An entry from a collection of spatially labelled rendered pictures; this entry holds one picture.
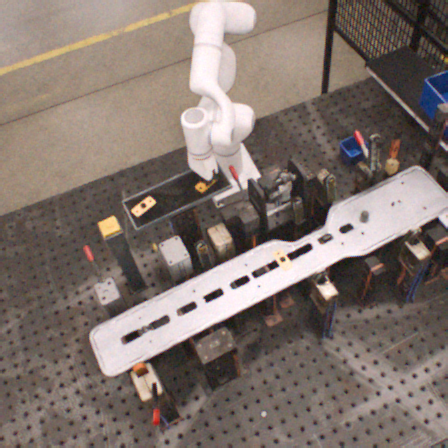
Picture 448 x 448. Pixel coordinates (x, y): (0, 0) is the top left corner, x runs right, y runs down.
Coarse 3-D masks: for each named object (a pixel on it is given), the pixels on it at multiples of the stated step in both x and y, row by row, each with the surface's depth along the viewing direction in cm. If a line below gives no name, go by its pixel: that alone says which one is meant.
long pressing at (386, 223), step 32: (384, 192) 205; (416, 192) 204; (352, 224) 199; (384, 224) 198; (416, 224) 197; (256, 256) 195; (320, 256) 193; (352, 256) 193; (192, 288) 191; (224, 288) 190; (256, 288) 189; (128, 320) 186; (192, 320) 184; (96, 352) 181; (128, 352) 180; (160, 352) 180
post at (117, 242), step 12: (120, 228) 190; (108, 240) 189; (120, 240) 192; (120, 252) 198; (120, 264) 205; (132, 264) 208; (132, 276) 215; (144, 276) 228; (132, 288) 222; (144, 288) 225
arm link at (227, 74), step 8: (192, 8) 187; (200, 8) 185; (192, 16) 186; (192, 24) 187; (192, 32) 190; (224, 48) 193; (224, 56) 193; (232, 56) 195; (224, 64) 194; (232, 64) 196; (224, 72) 196; (232, 72) 197; (224, 80) 198; (232, 80) 200; (224, 88) 200; (200, 104) 207; (208, 104) 205; (216, 104) 209; (208, 112) 207; (216, 112) 208
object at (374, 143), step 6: (372, 138) 192; (378, 138) 193; (372, 144) 193; (378, 144) 190; (372, 150) 195; (378, 150) 197; (372, 156) 198; (378, 156) 199; (372, 162) 200; (378, 162) 201
